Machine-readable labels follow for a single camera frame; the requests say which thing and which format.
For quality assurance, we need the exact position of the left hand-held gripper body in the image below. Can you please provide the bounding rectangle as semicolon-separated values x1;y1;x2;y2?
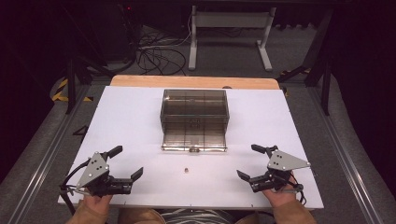
75;151;134;198

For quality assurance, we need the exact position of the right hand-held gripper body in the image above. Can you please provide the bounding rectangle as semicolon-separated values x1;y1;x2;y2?
249;145;312;193

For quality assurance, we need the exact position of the transparent drawer with metal handle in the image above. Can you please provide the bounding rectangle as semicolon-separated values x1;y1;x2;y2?
161;122;229;153

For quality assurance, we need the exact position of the smoky transparent plastic box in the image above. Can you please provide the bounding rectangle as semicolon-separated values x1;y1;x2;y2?
160;89;231;127

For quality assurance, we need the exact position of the person's left hand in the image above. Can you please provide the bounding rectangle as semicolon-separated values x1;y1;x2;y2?
78;193;113;215

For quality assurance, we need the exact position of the person's right hand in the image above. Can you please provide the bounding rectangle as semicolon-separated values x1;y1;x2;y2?
262;189;299;209

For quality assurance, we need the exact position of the person's striped shirt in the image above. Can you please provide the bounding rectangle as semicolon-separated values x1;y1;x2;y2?
157;208;237;224

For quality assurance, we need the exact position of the yellow black hazard tape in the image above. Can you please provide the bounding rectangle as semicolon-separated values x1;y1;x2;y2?
50;77;94;103

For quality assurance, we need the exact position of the black metal stand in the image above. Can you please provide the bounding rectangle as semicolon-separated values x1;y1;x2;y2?
61;6;116;116
276;6;335;117

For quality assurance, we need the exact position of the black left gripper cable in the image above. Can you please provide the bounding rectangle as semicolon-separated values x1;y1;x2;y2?
59;158;92;217

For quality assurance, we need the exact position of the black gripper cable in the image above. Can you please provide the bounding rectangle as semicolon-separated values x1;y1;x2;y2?
59;158;92;217
289;170;308;207

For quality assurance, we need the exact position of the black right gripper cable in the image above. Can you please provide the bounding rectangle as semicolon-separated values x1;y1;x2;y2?
289;170;308;207

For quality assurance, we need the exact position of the aluminium floor rail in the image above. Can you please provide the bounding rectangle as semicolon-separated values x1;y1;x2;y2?
6;85;92;224
306;87;386;224

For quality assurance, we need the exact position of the tangle of black floor cables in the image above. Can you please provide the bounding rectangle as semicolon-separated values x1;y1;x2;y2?
135;27;191;77

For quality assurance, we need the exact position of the white metal stand frame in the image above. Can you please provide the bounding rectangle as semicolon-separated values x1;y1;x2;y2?
188;5;277;73

